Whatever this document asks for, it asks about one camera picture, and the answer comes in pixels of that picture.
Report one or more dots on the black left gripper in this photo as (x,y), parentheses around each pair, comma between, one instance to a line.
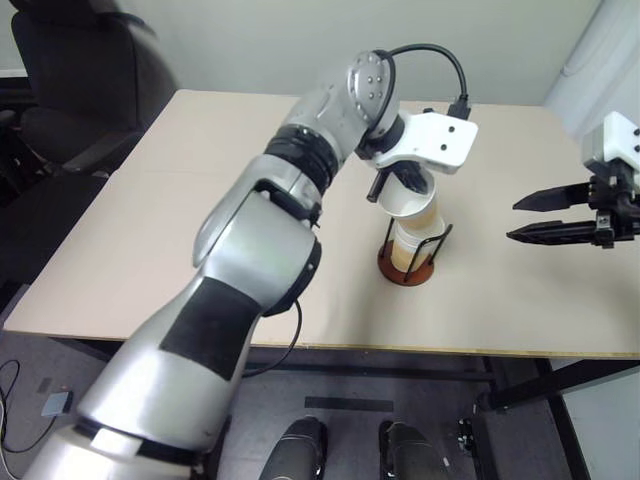
(405,172)

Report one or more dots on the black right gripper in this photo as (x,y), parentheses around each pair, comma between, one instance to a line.
(620,205)

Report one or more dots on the white paper cup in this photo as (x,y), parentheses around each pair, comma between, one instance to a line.
(400,202)

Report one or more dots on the paper cups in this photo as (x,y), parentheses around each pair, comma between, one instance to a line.
(425,231)

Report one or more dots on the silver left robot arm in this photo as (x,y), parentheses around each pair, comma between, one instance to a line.
(260,250)

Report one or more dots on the dark rounded shape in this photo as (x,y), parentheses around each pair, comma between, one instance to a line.
(295,450)
(410,452)

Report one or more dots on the black office chair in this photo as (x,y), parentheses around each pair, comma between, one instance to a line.
(85,75)

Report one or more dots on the grey foot pedal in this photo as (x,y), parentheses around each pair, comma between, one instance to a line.
(57,404)

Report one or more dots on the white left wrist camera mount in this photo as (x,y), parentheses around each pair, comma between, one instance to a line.
(440,140)

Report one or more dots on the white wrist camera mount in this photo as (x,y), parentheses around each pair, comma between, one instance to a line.
(440,140)
(622,140)

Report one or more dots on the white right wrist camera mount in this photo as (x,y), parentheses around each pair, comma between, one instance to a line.
(622,140)

